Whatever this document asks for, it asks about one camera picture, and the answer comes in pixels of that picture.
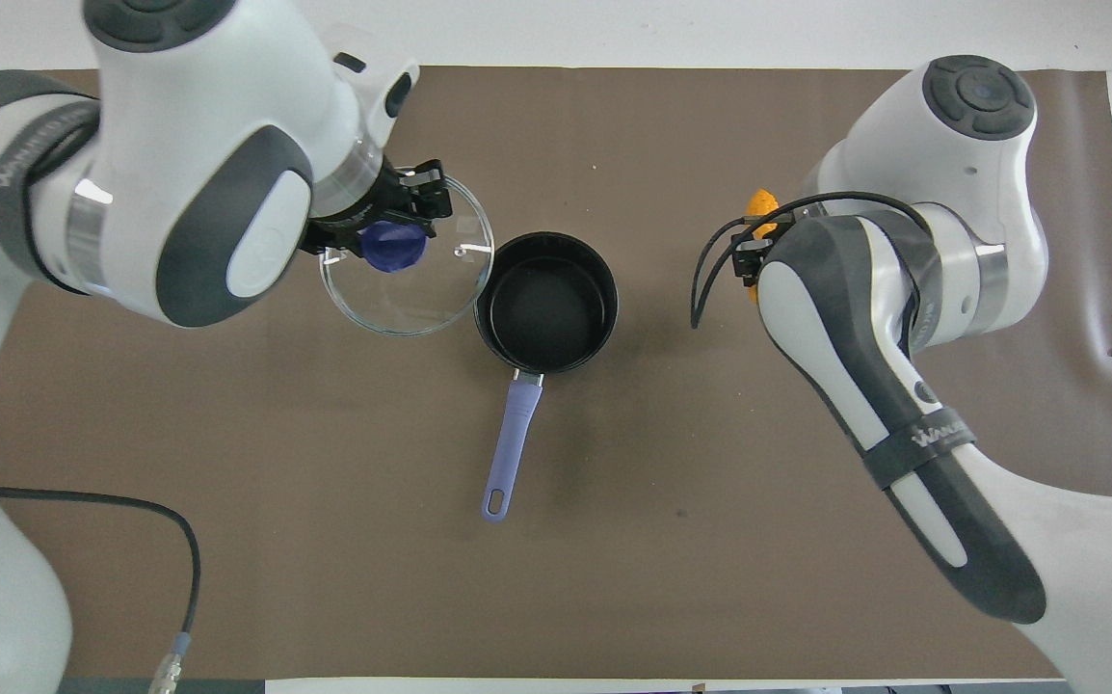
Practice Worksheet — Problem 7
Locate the brown table mat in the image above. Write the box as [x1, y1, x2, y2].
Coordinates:
[0, 66, 1112, 681]

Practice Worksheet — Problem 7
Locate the glass lid with purple knob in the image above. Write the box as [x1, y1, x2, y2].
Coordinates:
[320, 169, 496, 336]

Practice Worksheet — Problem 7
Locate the yellow corn cob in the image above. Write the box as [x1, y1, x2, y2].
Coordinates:
[746, 188, 781, 303]

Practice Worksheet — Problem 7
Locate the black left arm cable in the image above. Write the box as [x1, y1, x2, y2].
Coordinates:
[0, 478, 203, 694]

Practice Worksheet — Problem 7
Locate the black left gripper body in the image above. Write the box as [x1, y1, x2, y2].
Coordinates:
[304, 168, 414, 257]

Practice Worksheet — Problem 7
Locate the dark pot with purple handle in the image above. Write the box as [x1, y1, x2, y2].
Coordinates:
[474, 231, 620, 523]

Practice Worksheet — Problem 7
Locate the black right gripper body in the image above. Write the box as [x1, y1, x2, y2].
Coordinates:
[732, 220, 794, 287]

